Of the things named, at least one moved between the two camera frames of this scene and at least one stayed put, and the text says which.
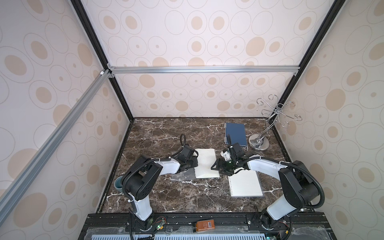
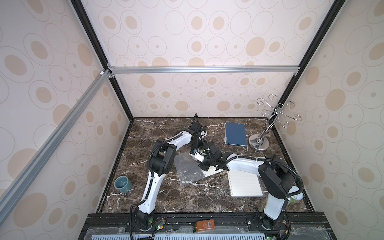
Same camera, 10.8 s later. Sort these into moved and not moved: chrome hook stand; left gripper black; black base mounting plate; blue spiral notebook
Moved: left gripper black
Not moved: blue spiral notebook; chrome hook stand; black base mounting plate
